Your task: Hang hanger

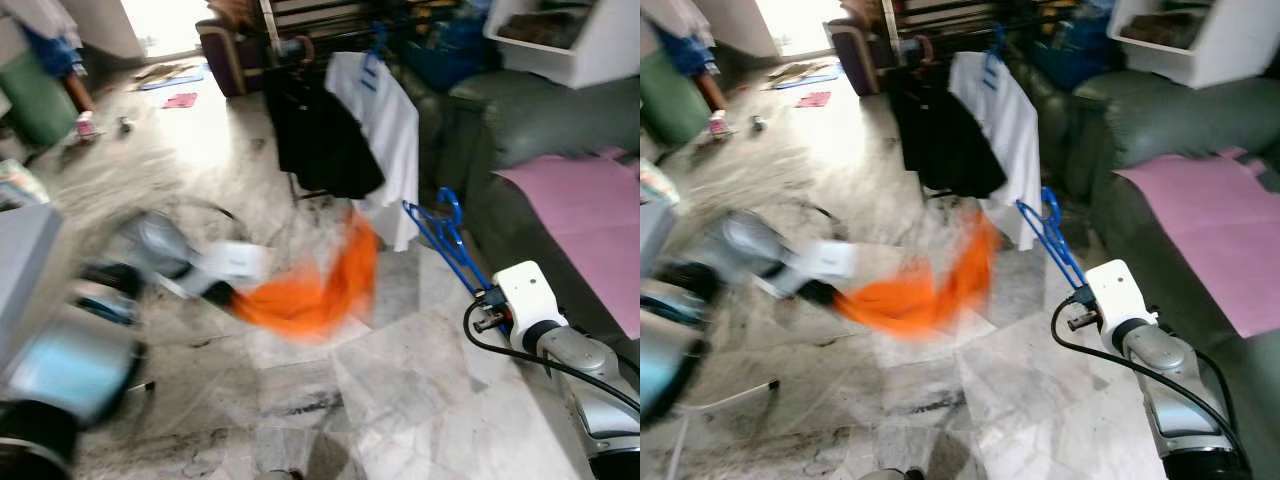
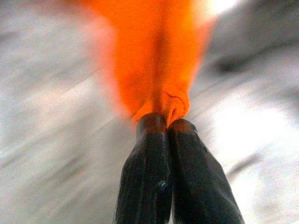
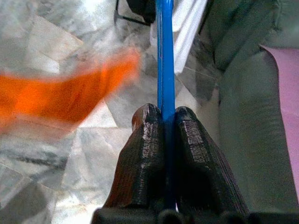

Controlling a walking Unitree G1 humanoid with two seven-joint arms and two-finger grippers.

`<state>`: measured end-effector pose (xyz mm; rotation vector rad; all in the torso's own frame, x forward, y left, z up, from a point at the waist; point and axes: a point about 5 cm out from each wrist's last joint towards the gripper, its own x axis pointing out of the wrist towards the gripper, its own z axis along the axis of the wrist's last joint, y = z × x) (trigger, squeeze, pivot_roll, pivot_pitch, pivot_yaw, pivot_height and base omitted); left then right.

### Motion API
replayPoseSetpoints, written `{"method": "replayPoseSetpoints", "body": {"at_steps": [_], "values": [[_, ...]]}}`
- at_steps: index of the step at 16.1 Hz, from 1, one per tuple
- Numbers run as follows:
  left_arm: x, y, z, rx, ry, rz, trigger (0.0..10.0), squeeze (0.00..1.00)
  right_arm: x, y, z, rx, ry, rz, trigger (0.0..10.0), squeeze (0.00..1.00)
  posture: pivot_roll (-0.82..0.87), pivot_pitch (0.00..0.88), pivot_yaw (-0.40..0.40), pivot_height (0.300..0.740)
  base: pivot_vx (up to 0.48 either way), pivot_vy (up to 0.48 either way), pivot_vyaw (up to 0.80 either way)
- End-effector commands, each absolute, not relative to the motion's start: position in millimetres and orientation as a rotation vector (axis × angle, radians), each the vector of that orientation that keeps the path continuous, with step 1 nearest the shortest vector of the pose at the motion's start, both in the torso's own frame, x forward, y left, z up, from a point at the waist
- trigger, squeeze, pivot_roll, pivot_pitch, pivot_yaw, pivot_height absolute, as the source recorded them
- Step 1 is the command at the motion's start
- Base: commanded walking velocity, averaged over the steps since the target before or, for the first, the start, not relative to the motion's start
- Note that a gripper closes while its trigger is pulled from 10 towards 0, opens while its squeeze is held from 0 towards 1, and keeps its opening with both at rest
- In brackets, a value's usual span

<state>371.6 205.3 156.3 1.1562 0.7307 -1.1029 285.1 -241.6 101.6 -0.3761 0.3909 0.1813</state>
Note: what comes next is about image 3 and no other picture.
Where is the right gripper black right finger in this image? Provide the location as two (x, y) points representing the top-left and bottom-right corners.
(174, 106), (250, 214)

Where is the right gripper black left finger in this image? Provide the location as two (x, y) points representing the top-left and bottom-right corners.
(102, 103), (167, 210)

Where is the orange shirt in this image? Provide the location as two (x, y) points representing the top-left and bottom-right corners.
(0, 48), (141, 131)

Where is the blue plastic clothes hanger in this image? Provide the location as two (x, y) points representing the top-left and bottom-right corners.
(156, 0), (176, 210)

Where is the green leather sofa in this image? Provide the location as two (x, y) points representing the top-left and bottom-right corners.
(198, 0), (299, 210)

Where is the pink mat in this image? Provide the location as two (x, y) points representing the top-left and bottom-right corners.
(259, 44), (299, 194)

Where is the black garment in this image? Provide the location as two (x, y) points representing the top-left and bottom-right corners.
(115, 0), (157, 26)

